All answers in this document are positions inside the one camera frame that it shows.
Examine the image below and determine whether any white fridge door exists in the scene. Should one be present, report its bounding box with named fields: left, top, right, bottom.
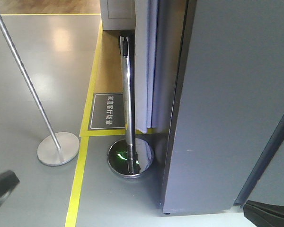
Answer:
left=162, top=0, right=284, bottom=215

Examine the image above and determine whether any white curtain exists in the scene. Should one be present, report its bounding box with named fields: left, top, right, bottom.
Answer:
left=134, top=0, right=187, bottom=133

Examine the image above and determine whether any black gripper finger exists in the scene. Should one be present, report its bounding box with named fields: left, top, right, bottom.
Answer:
left=243, top=200, right=284, bottom=227
left=0, top=170, right=19, bottom=206

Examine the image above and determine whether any dark floor sign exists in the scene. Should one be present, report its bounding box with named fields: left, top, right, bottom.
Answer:
left=89, top=93, right=125, bottom=131

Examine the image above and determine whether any chrome stanchion post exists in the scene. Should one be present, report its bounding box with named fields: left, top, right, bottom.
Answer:
left=107, top=30, right=154, bottom=179

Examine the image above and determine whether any brushed metal stanchion post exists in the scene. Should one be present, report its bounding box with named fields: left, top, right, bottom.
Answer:
left=0, top=14, right=80, bottom=166

